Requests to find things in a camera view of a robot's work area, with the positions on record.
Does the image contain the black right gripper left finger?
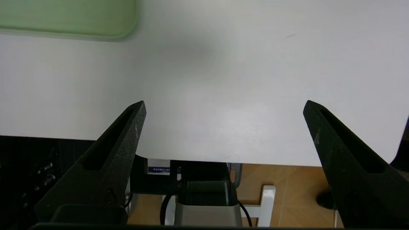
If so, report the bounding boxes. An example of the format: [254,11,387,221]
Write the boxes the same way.
[34,101,147,222]

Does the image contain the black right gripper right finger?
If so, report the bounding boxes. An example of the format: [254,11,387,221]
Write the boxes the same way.
[303,100,409,230]

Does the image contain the black robot base chassis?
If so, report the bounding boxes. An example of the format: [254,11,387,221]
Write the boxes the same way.
[0,135,182,228]

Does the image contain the black round floor foot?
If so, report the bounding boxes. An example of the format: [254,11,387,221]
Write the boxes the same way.
[316,191,336,210]

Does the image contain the grey and black robot torso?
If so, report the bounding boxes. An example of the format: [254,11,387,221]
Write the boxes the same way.
[174,161,244,228]

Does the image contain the light green plastic tray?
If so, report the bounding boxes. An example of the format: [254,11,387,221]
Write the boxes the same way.
[0,0,140,42]

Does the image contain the white table leg frame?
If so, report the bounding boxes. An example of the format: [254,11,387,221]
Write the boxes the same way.
[162,185,276,228]

